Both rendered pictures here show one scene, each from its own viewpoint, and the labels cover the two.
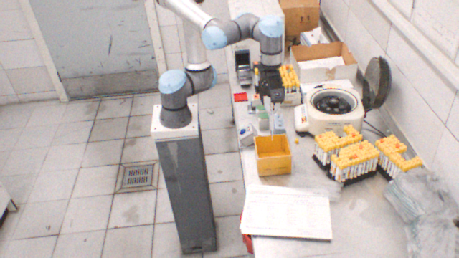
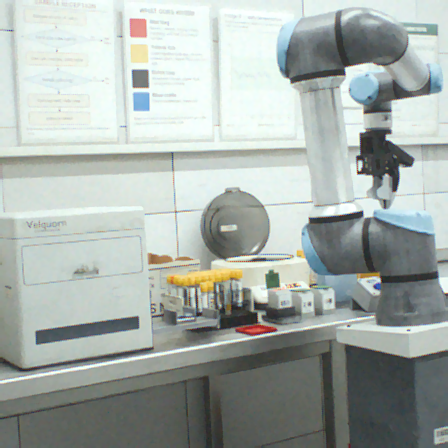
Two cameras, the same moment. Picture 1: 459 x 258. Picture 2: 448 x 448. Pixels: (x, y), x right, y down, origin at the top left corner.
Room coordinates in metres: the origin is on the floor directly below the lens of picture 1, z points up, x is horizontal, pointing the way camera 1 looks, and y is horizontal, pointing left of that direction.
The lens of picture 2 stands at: (2.59, 1.46, 1.21)
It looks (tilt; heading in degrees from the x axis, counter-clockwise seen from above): 3 degrees down; 241
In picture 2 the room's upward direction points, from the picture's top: 3 degrees counter-clockwise
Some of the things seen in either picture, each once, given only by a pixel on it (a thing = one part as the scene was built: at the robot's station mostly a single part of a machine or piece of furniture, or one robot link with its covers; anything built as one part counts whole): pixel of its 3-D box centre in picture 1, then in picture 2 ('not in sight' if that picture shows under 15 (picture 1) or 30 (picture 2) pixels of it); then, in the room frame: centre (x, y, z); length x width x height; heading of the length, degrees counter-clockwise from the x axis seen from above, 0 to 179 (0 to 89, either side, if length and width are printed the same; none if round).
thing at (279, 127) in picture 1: (279, 130); (337, 287); (1.32, -0.20, 0.92); 0.10 x 0.07 x 0.10; 177
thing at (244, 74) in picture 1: (244, 69); (171, 320); (1.86, -0.09, 0.92); 0.21 x 0.07 x 0.05; 2
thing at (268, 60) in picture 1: (270, 56); (378, 122); (1.20, -0.15, 1.35); 0.08 x 0.08 x 0.05
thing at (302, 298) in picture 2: (261, 112); (301, 302); (1.48, -0.14, 0.91); 0.05 x 0.04 x 0.07; 92
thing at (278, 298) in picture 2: (257, 102); (279, 302); (1.55, -0.12, 0.92); 0.05 x 0.04 x 0.06; 89
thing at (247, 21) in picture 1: (247, 27); (373, 88); (1.27, -0.08, 1.43); 0.11 x 0.11 x 0.08; 35
